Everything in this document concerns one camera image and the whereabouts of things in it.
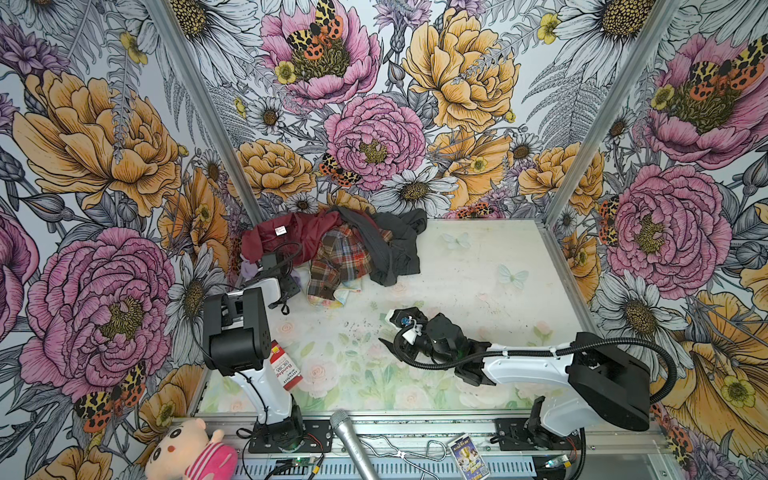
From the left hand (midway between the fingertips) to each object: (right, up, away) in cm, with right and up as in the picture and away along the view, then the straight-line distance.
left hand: (285, 297), depth 99 cm
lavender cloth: (-14, +9, +5) cm, 18 cm away
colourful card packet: (+52, -32, -29) cm, 68 cm away
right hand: (+35, -6, -18) cm, 40 cm away
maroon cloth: (+2, +20, +5) cm, 21 cm away
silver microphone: (+23, -26, -26) cm, 43 cm away
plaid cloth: (+18, +14, 0) cm, 23 cm away
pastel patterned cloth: (+18, +1, 0) cm, 18 cm away
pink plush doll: (-11, -29, -32) cm, 44 cm away
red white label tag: (+6, -17, -18) cm, 25 cm away
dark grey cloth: (+36, +21, +10) cm, 43 cm away
